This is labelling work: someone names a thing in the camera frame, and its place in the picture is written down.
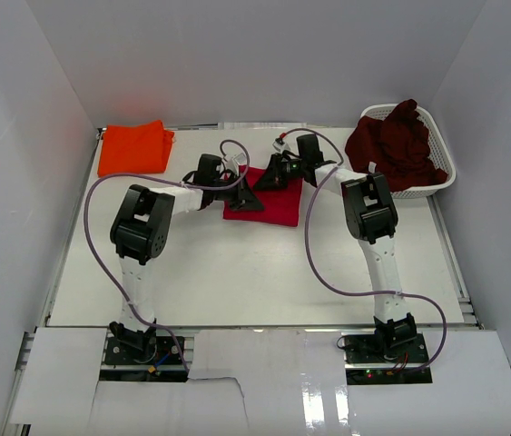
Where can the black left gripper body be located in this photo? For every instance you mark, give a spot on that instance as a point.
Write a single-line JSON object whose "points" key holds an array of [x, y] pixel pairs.
{"points": [[226, 194]]}

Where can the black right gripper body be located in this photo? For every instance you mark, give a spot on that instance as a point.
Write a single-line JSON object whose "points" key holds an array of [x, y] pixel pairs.
{"points": [[294, 167]]}

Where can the bright red t shirt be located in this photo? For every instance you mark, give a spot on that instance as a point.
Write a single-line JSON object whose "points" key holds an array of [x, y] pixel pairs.
{"points": [[281, 207]]}

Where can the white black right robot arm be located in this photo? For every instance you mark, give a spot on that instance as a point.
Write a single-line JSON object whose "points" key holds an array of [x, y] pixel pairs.
{"points": [[371, 218]]}

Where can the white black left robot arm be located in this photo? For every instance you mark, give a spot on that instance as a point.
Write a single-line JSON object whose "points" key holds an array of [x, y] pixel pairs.
{"points": [[139, 234]]}

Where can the orange folded t shirt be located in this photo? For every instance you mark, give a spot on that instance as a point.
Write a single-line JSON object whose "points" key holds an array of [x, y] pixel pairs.
{"points": [[141, 149]]}

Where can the dark maroon t shirt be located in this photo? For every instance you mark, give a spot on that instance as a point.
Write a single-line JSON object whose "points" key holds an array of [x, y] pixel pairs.
{"points": [[397, 147]]}

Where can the white plastic laundry basket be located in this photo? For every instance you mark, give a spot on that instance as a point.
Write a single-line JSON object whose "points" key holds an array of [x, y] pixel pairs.
{"points": [[439, 156]]}

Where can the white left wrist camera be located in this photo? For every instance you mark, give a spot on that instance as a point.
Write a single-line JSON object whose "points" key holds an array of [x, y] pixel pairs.
{"points": [[238, 162]]}

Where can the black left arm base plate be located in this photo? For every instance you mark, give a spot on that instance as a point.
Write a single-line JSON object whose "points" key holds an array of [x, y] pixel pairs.
{"points": [[160, 362]]}

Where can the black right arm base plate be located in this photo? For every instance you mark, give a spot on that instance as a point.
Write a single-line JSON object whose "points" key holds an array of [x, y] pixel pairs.
{"points": [[368, 364]]}

